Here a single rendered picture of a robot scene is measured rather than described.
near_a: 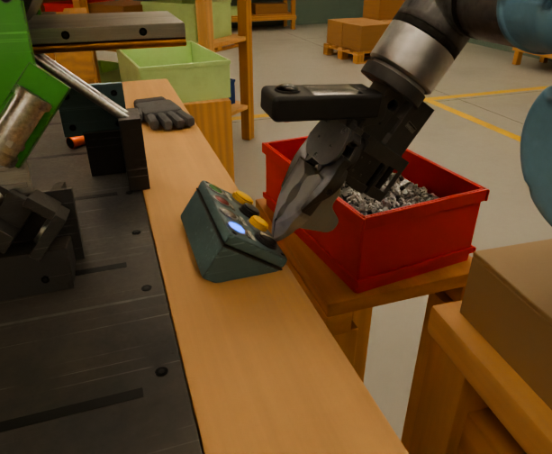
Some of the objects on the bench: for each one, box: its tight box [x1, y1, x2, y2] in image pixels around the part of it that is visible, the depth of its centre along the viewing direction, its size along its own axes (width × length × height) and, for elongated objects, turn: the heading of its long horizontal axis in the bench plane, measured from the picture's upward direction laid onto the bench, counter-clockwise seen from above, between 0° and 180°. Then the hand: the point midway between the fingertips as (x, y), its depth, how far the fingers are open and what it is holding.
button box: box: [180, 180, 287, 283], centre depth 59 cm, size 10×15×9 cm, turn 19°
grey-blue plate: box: [59, 82, 126, 177], centre depth 75 cm, size 10×2×14 cm, turn 109°
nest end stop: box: [29, 204, 70, 261], centre depth 52 cm, size 4×7×6 cm, turn 19°
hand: (276, 227), depth 54 cm, fingers closed
